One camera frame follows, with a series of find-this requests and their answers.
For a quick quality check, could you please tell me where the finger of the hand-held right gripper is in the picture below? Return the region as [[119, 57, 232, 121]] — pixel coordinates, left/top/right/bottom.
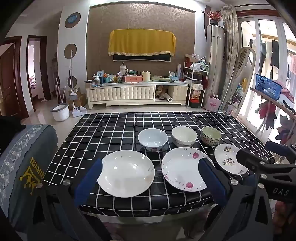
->
[[236, 150, 296, 179], [265, 141, 296, 163]]

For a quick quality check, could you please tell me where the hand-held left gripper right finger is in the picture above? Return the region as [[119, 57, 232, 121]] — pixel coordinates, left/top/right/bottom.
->
[[198, 158, 274, 241]]

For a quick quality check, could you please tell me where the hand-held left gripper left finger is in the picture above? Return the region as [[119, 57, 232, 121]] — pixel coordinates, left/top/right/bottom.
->
[[32, 158, 111, 241]]

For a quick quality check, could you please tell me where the white plate with floral print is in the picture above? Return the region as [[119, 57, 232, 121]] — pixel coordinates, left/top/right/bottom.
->
[[214, 144, 249, 175]]

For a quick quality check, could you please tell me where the white plate with pink speckles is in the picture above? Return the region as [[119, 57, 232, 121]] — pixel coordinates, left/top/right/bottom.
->
[[161, 147, 214, 192]]

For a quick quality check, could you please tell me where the plain white plate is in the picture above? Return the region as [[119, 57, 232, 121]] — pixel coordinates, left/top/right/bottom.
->
[[97, 150, 155, 198]]

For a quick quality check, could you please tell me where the patterned bowl with green inside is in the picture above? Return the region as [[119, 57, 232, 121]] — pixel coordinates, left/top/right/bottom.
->
[[200, 126, 222, 146]]

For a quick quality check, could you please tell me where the cream white bowl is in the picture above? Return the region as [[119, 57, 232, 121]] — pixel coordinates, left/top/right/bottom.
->
[[171, 126, 198, 147]]

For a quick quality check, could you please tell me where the white bowl with pink pattern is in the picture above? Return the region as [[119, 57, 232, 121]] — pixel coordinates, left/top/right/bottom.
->
[[138, 128, 168, 152]]

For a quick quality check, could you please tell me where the red hanging cloth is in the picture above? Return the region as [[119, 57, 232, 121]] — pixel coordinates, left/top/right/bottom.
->
[[258, 101, 277, 130]]

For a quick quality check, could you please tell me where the black checked tablecloth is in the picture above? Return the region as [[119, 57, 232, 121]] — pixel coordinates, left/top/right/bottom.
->
[[44, 111, 275, 217]]

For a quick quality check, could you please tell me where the blue plastic basket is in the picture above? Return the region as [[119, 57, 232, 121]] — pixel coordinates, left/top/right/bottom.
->
[[255, 74, 282, 100]]

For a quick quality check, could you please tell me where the grey embroidered chair cover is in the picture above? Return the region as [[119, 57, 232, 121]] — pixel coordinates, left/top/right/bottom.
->
[[0, 124, 58, 234]]

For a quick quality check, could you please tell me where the pink flamingo bag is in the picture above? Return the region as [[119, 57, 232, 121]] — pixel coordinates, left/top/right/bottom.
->
[[206, 94, 221, 112]]

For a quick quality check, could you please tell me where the white dustpan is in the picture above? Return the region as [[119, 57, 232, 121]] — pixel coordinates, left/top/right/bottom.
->
[[72, 106, 87, 117]]

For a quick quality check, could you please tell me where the white mop bucket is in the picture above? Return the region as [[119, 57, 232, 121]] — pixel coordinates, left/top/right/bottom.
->
[[50, 103, 70, 121]]

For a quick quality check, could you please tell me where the oval standing mirror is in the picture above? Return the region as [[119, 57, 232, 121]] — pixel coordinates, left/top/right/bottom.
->
[[218, 46, 256, 117]]

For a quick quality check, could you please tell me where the cream tufted television cabinet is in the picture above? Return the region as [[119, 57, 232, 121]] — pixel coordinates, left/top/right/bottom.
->
[[85, 81, 189, 109]]

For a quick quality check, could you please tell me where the black hanging garment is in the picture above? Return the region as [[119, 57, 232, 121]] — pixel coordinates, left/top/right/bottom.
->
[[270, 39, 280, 69]]

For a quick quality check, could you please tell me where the black cloth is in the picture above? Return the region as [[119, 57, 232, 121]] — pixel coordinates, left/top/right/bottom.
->
[[0, 115, 26, 142]]

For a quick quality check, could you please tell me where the white shelf rack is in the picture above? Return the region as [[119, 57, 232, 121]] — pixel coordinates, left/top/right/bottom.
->
[[183, 61, 210, 109]]

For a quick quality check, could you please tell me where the silver standing air conditioner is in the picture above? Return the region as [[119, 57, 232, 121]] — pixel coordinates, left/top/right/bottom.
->
[[206, 24, 225, 108]]

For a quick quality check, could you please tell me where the beige patterned curtain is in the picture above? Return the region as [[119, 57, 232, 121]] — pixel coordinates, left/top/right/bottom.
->
[[221, 5, 240, 112]]

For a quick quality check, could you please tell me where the white mop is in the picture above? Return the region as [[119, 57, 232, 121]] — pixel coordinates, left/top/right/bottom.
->
[[68, 50, 78, 109]]

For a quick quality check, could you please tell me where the dark wooden door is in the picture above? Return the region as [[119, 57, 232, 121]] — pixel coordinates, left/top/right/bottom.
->
[[0, 43, 23, 118]]

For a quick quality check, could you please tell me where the black television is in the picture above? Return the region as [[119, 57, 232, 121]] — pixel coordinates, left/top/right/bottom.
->
[[112, 52, 172, 62]]

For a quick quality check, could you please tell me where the vase with red flowers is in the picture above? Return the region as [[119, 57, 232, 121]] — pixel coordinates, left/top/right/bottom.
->
[[206, 10, 223, 26]]

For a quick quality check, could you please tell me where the yellow cloth cover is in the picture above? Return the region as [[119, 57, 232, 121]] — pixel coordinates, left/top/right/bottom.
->
[[109, 29, 176, 57]]

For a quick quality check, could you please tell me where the wooden rail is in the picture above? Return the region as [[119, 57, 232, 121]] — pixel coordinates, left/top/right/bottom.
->
[[250, 88, 296, 121]]

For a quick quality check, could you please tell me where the brown round wall disc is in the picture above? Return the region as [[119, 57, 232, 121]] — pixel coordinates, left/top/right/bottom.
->
[[64, 43, 77, 59]]

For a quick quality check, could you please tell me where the blue round wall clock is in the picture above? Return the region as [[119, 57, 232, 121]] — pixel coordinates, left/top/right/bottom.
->
[[64, 12, 81, 29]]

